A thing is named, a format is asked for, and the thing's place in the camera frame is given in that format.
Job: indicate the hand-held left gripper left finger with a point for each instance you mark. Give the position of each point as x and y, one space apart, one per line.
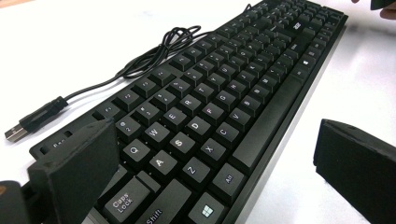
74 174

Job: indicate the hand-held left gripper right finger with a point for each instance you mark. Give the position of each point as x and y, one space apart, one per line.
358 168

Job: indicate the black computer keyboard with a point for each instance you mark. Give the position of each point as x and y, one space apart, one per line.
193 124

